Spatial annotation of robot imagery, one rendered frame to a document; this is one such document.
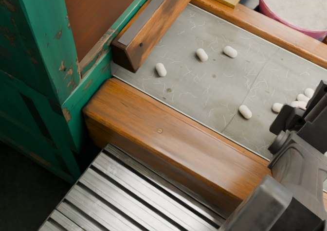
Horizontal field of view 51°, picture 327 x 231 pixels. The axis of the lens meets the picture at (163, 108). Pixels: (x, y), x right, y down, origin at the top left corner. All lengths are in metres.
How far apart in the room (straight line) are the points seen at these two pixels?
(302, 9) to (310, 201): 0.75
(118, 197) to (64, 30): 0.38
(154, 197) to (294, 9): 0.63
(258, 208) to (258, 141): 0.45
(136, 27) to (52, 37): 0.24
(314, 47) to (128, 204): 0.58
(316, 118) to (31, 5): 0.44
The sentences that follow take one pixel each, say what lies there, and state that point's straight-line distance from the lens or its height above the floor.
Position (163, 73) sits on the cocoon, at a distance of 0.78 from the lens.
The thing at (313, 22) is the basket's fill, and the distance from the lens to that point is 1.05.
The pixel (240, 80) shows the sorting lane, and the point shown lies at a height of 0.74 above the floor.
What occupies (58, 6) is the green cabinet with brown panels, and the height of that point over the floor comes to 1.05.
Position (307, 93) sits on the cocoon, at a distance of 0.86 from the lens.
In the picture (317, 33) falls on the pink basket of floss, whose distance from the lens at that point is 0.99.
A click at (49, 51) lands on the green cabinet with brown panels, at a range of 0.54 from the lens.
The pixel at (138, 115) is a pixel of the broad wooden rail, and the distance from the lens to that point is 0.72.
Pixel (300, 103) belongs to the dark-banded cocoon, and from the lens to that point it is 0.83.
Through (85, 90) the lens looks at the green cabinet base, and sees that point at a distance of 0.71.
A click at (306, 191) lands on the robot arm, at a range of 0.39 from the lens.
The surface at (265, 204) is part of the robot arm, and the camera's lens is 0.33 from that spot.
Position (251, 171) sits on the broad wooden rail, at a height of 0.76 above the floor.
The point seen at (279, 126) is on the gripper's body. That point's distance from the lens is 0.71.
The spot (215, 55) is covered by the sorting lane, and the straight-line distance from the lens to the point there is 0.86.
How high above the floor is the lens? 1.41
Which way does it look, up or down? 62 degrees down
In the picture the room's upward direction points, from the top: 11 degrees clockwise
